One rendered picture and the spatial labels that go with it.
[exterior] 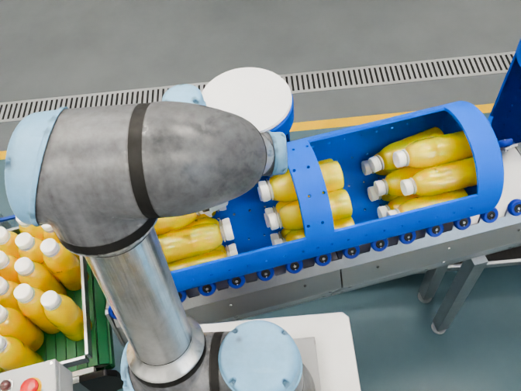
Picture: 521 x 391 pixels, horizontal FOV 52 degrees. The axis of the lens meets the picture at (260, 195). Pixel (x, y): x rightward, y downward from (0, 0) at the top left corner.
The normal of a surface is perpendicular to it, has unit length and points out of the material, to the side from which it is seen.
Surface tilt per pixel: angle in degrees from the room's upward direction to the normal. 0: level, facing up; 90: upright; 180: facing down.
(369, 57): 0
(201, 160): 52
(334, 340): 0
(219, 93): 0
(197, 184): 70
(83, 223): 78
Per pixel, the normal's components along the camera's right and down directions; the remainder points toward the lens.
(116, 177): -0.07, 0.32
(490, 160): 0.10, 0.10
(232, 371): 0.02, -0.57
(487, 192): 0.20, 0.55
